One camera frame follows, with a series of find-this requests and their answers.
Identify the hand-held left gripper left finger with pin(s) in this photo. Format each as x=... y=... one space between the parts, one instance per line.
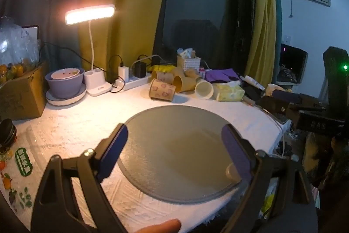
x=114 y=149

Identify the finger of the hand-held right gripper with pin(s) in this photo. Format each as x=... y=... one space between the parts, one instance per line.
x=278 y=108
x=294 y=98

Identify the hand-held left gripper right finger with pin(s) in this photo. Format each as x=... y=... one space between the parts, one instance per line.
x=236 y=151

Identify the small white cup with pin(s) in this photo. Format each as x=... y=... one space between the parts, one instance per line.
x=232 y=171

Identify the white paper cup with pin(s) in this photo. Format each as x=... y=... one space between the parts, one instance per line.
x=204 y=89

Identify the floral paper cup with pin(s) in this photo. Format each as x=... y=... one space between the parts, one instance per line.
x=162 y=89

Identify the brown paper cup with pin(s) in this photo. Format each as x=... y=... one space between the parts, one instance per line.
x=184 y=83
x=163 y=76
x=193 y=73

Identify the person's left hand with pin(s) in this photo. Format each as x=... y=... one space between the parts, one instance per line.
x=159 y=227

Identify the white patterned mug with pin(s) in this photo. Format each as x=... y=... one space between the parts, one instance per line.
x=272 y=89

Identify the dark monitor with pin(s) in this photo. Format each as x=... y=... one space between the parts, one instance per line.
x=293 y=63

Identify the white tube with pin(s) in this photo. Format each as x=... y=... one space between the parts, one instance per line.
x=253 y=82

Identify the yellow green tissue pack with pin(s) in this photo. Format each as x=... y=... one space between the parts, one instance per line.
x=229 y=92

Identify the yellow white plastic packet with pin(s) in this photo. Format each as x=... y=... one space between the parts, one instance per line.
x=268 y=199

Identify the round grey mat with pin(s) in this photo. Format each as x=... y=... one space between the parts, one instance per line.
x=174 y=151

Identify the purple cloth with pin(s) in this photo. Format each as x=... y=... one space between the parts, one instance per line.
x=220 y=75

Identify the white power strip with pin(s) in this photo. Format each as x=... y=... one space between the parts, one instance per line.
x=133 y=83

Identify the white scalloped plate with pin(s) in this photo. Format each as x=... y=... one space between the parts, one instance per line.
x=58 y=102

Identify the white charger plug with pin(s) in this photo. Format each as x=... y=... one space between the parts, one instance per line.
x=123 y=72

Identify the purple bowl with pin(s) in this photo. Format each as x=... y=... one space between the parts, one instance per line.
x=64 y=87

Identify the black charger plug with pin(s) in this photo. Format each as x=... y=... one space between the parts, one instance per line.
x=140 y=69

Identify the pink inner bowl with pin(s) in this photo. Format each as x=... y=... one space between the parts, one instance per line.
x=65 y=74

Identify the yellow rubber glove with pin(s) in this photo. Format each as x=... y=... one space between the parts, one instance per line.
x=163 y=68

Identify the fruit printed plastic bag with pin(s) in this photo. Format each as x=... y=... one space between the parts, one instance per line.
x=16 y=167

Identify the white woven basket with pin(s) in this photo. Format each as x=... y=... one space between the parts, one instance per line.
x=188 y=63

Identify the cardboard box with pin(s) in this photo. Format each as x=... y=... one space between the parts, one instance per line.
x=23 y=96

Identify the dark window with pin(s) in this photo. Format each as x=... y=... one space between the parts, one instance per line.
x=201 y=3

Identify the white desk lamp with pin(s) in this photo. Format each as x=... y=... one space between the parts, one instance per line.
x=91 y=13

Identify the clear plastic bag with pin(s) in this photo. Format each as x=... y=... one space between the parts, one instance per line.
x=16 y=50

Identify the framed white board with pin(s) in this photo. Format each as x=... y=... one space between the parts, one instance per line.
x=30 y=32

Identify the white wall socket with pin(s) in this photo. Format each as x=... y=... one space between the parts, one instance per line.
x=287 y=39

